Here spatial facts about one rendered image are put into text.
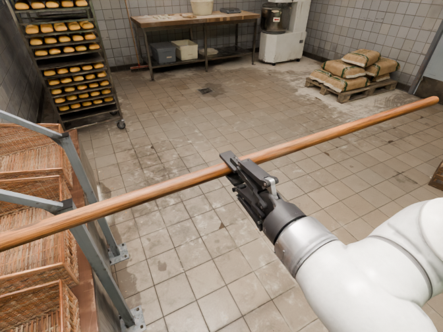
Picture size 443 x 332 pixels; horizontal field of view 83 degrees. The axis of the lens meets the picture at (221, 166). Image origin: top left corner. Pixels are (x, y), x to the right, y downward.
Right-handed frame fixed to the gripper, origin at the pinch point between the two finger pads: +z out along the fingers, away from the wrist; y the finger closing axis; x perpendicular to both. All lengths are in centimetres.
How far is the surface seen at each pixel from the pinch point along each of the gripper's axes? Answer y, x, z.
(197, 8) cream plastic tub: 15, 185, 441
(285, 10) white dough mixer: 19, 329, 375
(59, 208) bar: 24, -42, 34
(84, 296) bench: 61, -48, 26
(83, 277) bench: 61, -47, 34
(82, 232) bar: 37, -40, 33
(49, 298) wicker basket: 53, -56, 25
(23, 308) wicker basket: 53, -63, 25
